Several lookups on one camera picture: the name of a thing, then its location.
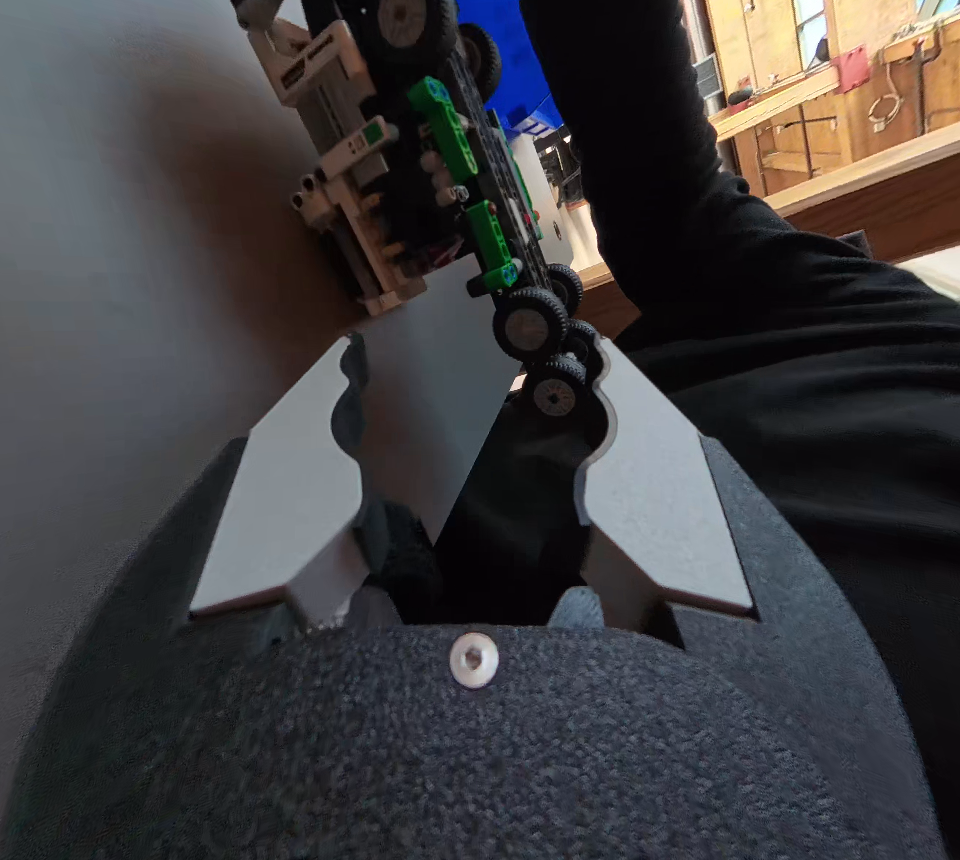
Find wooden workbench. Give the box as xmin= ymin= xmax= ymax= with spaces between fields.
xmin=708 ymin=24 xmax=960 ymax=200

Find lego truck model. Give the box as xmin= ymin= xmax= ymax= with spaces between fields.
xmin=225 ymin=0 xmax=606 ymax=420

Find red cloth item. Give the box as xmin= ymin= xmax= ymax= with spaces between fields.
xmin=834 ymin=45 xmax=873 ymax=95

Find blue plastic bin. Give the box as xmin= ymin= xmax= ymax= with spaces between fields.
xmin=396 ymin=0 xmax=565 ymax=135

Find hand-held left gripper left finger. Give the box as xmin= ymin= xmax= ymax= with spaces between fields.
xmin=189 ymin=332 xmax=370 ymax=632

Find person's right forearm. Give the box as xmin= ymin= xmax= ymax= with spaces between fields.
xmin=506 ymin=0 xmax=960 ymax=359

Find wooden table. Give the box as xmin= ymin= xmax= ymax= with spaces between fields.
xmin=573 ymin=121 xmax=960 ymax=341

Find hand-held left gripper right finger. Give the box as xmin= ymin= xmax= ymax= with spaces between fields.
xmin=572 ymin=337 xmax=756 ymax=630

